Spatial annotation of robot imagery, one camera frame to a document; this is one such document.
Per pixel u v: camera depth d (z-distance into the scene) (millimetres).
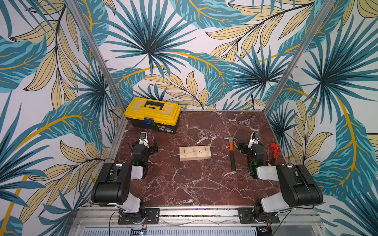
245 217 733
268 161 925
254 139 779
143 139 781
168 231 702
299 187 451
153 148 837
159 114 949
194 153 925
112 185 450
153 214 733
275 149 977
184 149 906
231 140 1005
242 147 846
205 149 927
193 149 903
